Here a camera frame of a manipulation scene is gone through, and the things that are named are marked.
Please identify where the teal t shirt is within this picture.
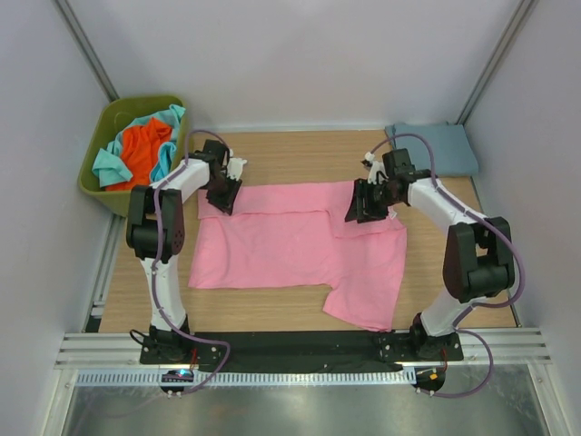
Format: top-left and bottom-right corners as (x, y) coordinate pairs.
(92, 104), (186, 191)

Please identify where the pink t shirt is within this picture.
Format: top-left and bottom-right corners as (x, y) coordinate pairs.
(189, 182), (407, 332)

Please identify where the green plastic bin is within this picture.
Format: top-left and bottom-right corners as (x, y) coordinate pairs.
(76, 94), (195, 218)

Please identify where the folded grey-blue t shirt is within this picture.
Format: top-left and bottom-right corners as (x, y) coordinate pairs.
(385, 124), (479, 177)

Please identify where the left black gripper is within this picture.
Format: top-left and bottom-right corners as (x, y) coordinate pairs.
(205, 172), (242, 214)

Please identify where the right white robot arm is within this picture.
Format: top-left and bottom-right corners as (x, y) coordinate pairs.
(345, 149), (515, 361)

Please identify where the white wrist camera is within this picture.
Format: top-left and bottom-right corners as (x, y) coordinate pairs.
(226, 150), (248, 181)
(361, 152), (387, 185)

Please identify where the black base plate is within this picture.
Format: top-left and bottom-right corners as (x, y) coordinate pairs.
(130, 329), (464, 374)

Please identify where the white slotted cable duct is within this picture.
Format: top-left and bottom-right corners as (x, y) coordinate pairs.
(76, 368), (416, 388)

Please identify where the orange t shirt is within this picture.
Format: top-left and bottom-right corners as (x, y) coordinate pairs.
(104, 118), (172, 191)

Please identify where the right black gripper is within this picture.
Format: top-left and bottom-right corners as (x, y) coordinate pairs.
(346, 177), (402, 223)

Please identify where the aluminium frame rail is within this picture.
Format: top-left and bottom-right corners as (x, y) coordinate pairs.
(55, 328), (552, 368)

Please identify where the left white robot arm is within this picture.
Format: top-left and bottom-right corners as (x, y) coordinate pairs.
(126, 140), (248, 364)

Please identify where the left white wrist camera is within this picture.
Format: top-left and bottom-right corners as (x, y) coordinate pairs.
(226, 150), (248, 181)

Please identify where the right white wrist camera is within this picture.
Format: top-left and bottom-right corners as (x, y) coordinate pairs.
(361, 152), (387, 185)

